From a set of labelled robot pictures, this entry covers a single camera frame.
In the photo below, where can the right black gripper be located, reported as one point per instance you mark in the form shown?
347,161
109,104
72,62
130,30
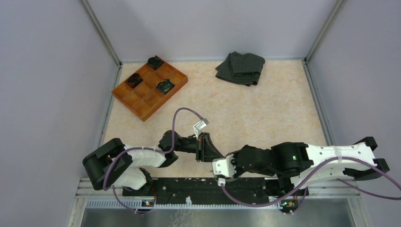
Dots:
239,171

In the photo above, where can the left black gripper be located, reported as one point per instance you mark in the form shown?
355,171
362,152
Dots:
205,149

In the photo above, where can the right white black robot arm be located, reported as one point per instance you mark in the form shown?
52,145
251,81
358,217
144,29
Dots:
301,164

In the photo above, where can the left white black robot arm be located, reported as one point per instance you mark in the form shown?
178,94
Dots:
116,164

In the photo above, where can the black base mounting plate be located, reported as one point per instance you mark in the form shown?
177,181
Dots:
206,191

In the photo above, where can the black green coiled object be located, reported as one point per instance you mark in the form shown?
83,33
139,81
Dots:
165,86

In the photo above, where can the orange compartment tray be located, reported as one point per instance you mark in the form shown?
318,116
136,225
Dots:
144,100

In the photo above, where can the dark grey folded cloth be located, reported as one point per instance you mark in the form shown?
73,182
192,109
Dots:
242,69

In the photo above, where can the black object left compartment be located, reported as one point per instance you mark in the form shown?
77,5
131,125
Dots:
134,80

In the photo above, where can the black object compartment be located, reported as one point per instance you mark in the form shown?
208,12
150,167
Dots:
134,80
155,62

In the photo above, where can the black object back compartment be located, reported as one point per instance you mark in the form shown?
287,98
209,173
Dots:
155,62

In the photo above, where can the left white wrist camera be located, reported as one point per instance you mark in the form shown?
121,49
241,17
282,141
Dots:
199,126

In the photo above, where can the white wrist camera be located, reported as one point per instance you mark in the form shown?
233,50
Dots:
199,126
224,170

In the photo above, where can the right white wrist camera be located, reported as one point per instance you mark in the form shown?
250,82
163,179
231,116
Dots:
224,170

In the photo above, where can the white cable duct rail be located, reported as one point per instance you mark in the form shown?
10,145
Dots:
147,204

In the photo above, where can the right aluminium frame post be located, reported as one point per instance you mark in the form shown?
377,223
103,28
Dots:
338,6

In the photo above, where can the aluminium frame post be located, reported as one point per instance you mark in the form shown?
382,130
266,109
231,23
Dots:
100,31
338,6

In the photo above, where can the left aluminium frame post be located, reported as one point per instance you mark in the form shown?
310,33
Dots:
100,31

